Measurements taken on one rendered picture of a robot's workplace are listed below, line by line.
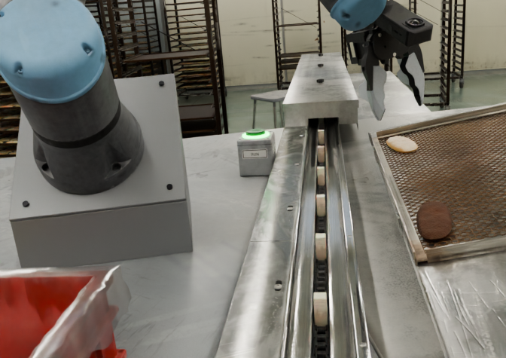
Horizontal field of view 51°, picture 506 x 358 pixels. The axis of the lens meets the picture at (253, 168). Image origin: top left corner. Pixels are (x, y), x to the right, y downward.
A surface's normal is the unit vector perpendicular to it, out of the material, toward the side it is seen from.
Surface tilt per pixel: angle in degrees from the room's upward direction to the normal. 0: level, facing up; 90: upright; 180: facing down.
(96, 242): 90
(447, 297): 10
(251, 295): 0
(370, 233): 0
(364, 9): 128
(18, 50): 47
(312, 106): 90
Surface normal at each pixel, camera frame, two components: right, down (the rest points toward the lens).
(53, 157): -0.35, 0.57
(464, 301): -0.26, -0.93
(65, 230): 0.13, 0.28
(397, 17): -0.07, -0.76
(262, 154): -0.12, 0.29
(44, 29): 0.07, -0.44
